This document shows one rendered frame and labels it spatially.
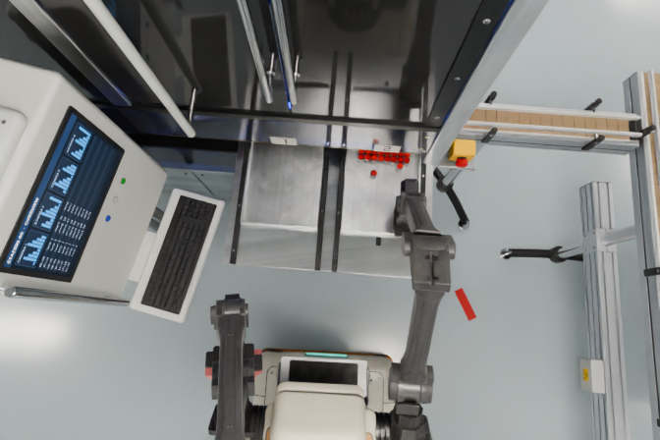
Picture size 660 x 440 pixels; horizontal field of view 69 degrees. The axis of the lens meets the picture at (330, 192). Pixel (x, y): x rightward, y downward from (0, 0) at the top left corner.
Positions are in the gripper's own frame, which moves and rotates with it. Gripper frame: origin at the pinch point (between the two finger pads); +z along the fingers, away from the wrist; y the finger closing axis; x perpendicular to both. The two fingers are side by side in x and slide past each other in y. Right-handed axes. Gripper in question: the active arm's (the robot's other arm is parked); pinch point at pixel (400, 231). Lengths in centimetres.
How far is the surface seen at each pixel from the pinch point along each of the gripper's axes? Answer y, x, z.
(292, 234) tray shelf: -3.4, 36.5, 2.7
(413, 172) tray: 21.6, -4.0, -2.1
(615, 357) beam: -29, -89, 39
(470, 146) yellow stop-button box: 24.3, -19.6, -17.9
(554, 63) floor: 136, -97, 67
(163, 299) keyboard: -27, 78, 12
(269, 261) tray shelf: -13.2, 43.1, 4.4
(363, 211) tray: 6.2, 12.7, 0.6
